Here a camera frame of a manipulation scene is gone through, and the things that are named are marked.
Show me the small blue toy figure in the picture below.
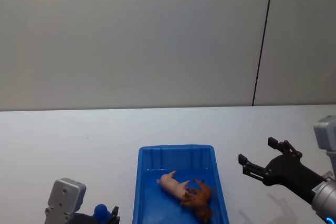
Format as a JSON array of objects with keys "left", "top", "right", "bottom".
[{"left": 93, "top": 203, "right": 112, "bottom": 224}]

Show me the right robot arm with camera housing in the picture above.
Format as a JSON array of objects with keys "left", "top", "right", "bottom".
[{"left": 310, "top": 115, "right": 336, "bottom": 224}]

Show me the pink toy pig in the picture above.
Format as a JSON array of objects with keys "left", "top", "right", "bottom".
[{"left": 156, "top": 170, "right": 191, "bottom": 201}]

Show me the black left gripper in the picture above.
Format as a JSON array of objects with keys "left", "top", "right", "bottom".
[{"left": 68, "top": 205, "right": 121, "bottom": 224}]

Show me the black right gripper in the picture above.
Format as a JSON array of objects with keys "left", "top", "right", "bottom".
[{"left": 238, "top": 136, "right": 328, "bottom": 205}]

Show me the blue plastic bin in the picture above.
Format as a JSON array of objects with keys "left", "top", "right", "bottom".
[{"left": 132, "top": 144, "right": 230, "bottom": 224}]

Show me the brown toy animal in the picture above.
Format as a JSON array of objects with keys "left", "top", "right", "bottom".
[{"left": 180, "top": 178, "right": 214, "bottom": 222}]

